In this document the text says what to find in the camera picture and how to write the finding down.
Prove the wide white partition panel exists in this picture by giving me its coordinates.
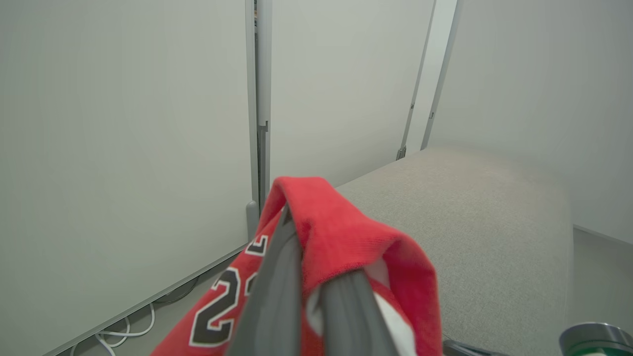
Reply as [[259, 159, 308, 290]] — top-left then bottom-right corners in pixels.
[[0, 0, 260, 356]]

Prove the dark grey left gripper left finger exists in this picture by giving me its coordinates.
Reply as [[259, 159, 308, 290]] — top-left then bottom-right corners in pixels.
[[225, 205, 303, 356]]

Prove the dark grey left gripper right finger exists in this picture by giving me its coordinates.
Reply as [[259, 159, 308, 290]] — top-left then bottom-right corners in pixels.
[[319, 269, 400, 356]]

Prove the red basketball jersey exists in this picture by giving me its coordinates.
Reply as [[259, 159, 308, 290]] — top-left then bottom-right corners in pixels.
[[151, 177, 443, 356]]

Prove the black cable under partition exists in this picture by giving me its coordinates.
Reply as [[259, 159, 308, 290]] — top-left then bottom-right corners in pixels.
[[153, 278, 199, 305]]

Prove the looped white cable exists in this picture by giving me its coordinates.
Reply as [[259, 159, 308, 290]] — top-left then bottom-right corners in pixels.
[[69, 303, 156, 356]]

